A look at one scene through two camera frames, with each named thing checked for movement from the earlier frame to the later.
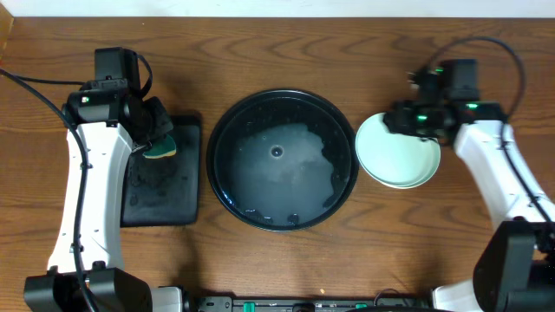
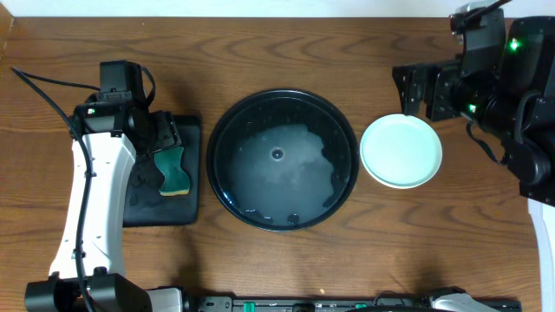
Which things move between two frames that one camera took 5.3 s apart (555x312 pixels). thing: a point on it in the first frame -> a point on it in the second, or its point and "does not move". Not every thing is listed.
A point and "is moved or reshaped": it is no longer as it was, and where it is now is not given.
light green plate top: (400, 160) does not move
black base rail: (309, 304) does not move
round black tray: (283, 159) does not move
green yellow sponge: (164, 147) is moved or reshaped
